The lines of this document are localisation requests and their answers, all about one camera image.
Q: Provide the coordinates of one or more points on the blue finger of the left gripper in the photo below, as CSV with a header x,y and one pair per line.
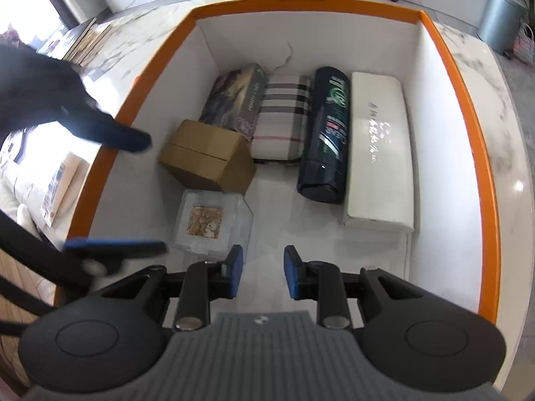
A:
x,y
113,250
121,137

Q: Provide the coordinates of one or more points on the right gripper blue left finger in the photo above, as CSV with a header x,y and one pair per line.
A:
x,y
201,284

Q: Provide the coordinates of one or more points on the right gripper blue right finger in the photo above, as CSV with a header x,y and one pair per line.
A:
x,y
321,282

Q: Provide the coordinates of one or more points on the clear acrylic box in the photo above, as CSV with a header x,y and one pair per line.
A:
x,y
210,223

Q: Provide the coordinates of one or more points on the brown cardboard box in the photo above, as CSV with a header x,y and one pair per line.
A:
x,y
206,157

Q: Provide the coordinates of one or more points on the dark green shampoo bottle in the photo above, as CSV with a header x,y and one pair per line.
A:
x,y
323,168

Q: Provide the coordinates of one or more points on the white long rectangular case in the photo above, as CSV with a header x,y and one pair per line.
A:
x,y
380,176

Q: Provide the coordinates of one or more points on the dark illustrated card box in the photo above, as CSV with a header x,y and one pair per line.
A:
x,y
234,100

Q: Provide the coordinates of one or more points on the plaid fabric case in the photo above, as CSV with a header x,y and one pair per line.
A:
x,y
282,120

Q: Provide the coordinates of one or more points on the orange cardboard box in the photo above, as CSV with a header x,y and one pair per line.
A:
x,y
454,251

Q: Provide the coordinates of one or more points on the stack of books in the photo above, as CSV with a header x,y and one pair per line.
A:
x,y
90,51

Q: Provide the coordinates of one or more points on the woven pastel handbag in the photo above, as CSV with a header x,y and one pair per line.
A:
x,y
524,45

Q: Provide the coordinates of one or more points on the grey metal trash bin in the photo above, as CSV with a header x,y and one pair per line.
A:
x,y
500,23

